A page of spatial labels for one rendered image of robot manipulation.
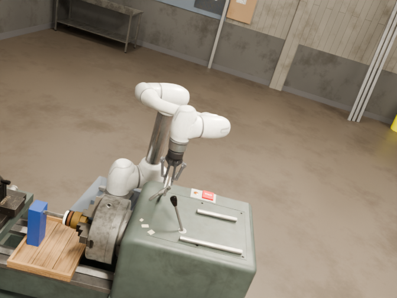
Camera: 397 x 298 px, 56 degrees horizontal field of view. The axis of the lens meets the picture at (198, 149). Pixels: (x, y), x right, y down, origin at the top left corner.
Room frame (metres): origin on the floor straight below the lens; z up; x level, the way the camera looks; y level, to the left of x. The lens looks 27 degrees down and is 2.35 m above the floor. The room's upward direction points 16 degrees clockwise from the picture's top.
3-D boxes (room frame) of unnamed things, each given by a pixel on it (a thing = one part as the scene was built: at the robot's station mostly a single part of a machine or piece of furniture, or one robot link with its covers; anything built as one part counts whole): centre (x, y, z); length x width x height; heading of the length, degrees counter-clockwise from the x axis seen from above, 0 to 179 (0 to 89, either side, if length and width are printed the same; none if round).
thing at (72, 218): (1.37, 0.47, 1.08); 0.09 x 0.09 x 0.09; 3
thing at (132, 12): (8.29, 2.94, 0.47); 1.75 x 0.66 x 0.94; 85
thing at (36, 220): (1.36, 0.66, 1.00); 0.08 x 0.06 x 0.23; 3
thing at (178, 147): (1.51, 0.10, 1.57); 0.09 x 0.09 x 0.06
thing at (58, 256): (1.36, 0.57, 0.89); 0.36 x 0.30 x 0.04; 3
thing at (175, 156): (1.51, 0.10, 1.49); 0.08 x 0.07 x 0.09; 93
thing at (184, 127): (1.51, 0.09, 1.67); 0.13 x 0.11 x 0.16; 122
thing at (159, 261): (1.42, -0.08, 1.06); 0.59 x 0.48 x 0.39; 93
